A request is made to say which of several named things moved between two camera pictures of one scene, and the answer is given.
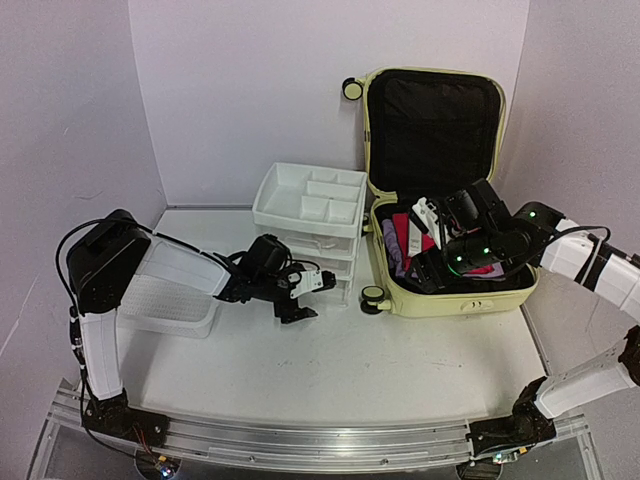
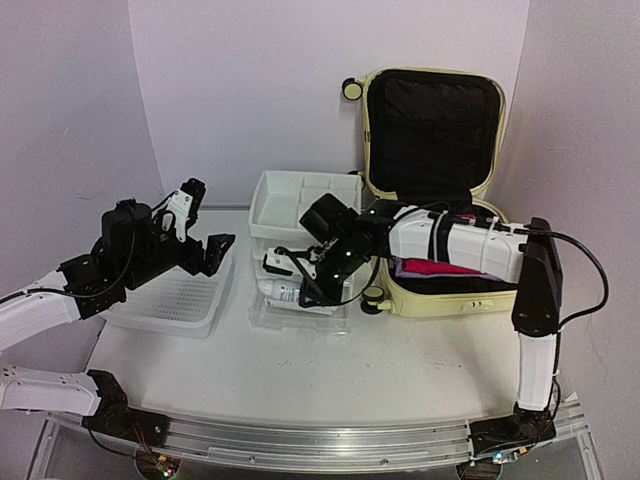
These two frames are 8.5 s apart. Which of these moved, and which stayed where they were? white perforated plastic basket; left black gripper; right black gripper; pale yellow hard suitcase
Moved: left black gripper; right black gripper
Stayed: pale yellow hard suitcase; white perforated plastic basket
